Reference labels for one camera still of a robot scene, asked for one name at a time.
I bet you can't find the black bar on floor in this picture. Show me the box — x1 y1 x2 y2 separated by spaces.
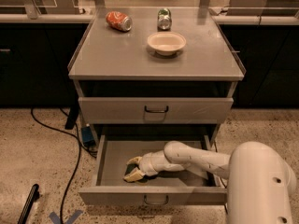
17 184 39 224

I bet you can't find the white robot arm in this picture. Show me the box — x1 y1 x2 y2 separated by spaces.
124 141 297 224

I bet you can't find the blue tape cross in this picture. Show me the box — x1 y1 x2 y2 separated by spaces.
48 208 84 224

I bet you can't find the blue power adapter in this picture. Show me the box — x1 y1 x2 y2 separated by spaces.
81 126 95 147

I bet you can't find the green yellow sponge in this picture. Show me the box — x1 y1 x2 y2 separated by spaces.
123 164 156 183

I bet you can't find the grey drawer cabinet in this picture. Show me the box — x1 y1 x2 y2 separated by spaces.
69 7 244 140

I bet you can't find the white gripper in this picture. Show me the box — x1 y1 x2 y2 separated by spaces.
123 154 158 182

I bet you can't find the orange soda can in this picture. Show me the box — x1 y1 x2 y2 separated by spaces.
106 11 133 32

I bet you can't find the closed grey upper drawer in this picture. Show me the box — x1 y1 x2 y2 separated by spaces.
78 97 233 124

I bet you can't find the open grey middle drawer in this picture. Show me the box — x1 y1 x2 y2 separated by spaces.
79 135 227 206

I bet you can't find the white bowl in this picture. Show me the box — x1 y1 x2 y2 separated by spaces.
147 32 187 56

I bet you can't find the dark background counter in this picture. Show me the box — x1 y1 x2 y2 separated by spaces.
0 22 299 108

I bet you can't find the black floor cable left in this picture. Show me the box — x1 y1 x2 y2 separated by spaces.
29 107 98 224

